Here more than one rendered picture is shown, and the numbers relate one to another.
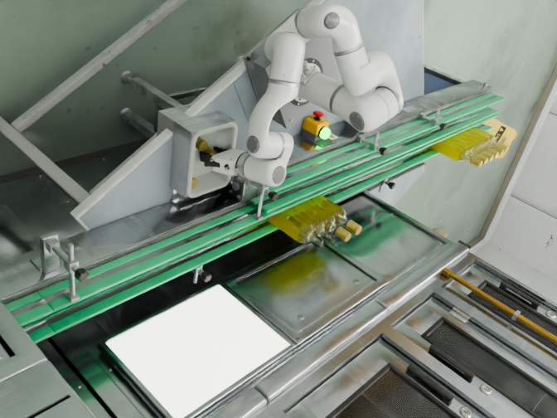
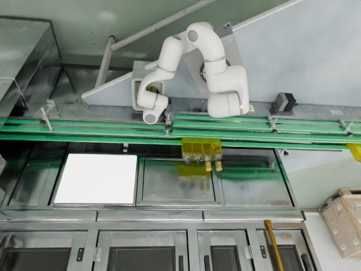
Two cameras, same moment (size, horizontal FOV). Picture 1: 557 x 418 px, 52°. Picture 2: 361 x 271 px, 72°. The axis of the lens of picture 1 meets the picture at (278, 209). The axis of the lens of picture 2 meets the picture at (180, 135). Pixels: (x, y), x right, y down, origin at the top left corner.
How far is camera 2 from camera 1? 1.08 m
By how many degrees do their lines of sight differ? 36
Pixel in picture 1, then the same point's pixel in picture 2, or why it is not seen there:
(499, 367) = not seen: outside the picture
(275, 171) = (147, 115)
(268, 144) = (142, 100)
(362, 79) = (213, 82)
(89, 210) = (87, 95)
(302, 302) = (163, 186)
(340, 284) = (193, 190)
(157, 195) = (127, 101)
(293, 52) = (167, 50)
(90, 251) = (77, 114)
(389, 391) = (157, 259)
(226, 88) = not seen: hidden behind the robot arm
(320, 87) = not seen: hidden behind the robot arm
